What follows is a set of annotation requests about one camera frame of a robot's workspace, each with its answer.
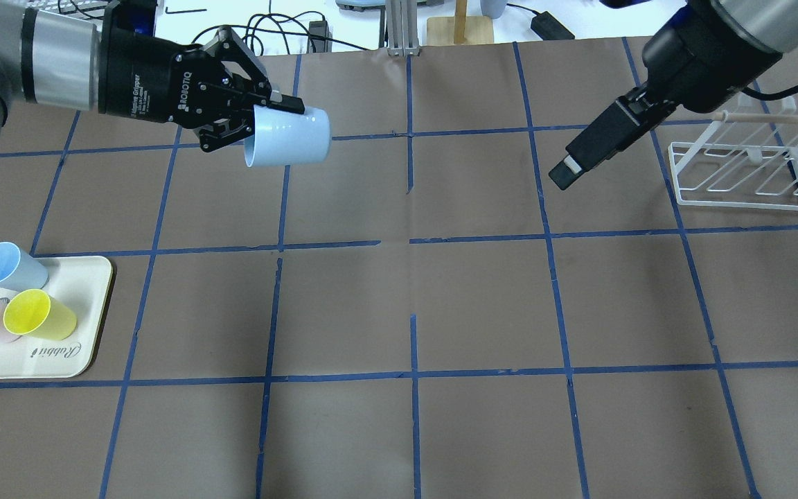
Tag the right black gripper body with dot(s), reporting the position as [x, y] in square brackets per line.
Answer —
[690, 64]

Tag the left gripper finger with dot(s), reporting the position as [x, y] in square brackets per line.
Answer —
[218, 130]
[228, 79]

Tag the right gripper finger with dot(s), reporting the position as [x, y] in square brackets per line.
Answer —
[627, 119]

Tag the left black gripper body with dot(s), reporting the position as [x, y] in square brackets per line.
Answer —
[137, 77]

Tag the light blue ikea cup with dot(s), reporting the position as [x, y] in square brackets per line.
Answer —
[282, 138]

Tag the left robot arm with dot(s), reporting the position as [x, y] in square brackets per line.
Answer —
[48, 58]

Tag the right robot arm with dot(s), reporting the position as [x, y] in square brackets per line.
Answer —
[774, 22]

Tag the blue cup on desk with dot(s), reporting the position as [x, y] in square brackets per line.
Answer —
[493, 9]

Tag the blue cup on tray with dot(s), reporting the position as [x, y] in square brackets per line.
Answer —
[18, 270]

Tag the yellow cup on tray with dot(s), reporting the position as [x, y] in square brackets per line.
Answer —
[36, 314]

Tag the black power adapter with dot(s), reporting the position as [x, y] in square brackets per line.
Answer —
[548, 28]

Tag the cream serving tray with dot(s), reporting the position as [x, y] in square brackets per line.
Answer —
[83, 283]

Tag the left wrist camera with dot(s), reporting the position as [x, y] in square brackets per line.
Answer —
[134, 16]

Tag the white wire cup rack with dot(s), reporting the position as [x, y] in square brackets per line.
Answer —
[744, 159]

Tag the aluminium frame post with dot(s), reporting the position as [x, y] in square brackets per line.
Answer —
[401, 28]

